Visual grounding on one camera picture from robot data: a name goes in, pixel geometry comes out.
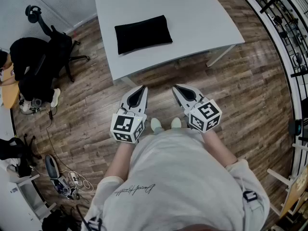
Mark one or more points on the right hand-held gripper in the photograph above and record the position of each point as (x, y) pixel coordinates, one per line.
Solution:
(204, 115)

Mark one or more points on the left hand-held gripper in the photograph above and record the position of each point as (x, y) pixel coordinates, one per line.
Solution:
(122, 125)

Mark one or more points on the black cloth pouch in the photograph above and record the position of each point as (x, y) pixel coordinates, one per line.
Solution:
(143, 34)

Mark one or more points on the person's left forearm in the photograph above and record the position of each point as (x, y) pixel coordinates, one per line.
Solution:
(120, 160)

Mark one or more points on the person's right forearm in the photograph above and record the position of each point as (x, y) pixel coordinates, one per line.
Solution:
(220, 150)

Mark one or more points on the white table leg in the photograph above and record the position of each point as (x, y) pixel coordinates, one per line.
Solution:
(220, 55)
(128, 82)

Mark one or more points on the person's right white shoe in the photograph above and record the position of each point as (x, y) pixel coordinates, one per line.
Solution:
(176, 123)

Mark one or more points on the person's white shoe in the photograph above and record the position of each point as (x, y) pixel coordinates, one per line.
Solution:
(156, 124)
(176, 123)

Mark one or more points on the person's left white shoe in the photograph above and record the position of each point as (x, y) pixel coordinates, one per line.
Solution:
(156, 124)

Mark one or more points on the person's light grey trousers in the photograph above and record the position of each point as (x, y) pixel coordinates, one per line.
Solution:
(158, 129)

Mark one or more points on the person's grey t-shirt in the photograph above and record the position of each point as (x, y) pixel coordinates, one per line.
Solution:
(180, 177)

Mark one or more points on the black office chair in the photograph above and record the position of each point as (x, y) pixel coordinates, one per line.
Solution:
(16, 148)
(60, 44)

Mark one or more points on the white power strip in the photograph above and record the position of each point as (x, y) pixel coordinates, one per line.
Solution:
(73, 177)

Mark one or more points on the grey oval handheld device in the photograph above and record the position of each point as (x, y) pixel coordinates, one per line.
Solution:
(51, 166)

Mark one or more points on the tangle of small electronics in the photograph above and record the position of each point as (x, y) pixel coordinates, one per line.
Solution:
(62, 186)

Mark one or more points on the black teal device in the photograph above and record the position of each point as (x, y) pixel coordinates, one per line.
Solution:
(295, 127)

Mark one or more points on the black metal railing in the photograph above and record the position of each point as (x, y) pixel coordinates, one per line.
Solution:
(286, 40)

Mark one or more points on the light wooden desk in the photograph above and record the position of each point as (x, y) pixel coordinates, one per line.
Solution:
(9, 93)

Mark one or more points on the black backpack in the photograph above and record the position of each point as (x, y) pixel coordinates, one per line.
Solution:
(60, 219)

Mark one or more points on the wooden board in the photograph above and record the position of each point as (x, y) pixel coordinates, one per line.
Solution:
(297, 191)

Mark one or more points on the small printed card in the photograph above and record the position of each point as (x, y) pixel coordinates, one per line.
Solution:
(14, 190)

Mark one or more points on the white frame bench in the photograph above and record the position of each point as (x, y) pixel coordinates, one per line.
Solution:
(279, 177)

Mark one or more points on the white desk frame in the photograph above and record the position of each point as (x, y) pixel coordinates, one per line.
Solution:
(31, 196)

